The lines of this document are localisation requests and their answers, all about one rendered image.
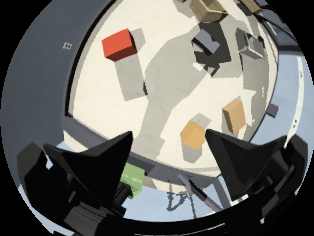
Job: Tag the tan cardboard cube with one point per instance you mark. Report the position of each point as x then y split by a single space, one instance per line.
193 135

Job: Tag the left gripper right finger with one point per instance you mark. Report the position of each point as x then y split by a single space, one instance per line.
239 161

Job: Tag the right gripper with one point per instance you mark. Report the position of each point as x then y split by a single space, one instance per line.
270 8

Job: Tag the red-orange block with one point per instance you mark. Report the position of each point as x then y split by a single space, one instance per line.
119 45

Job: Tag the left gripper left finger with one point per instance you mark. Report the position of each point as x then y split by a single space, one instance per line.
98 169

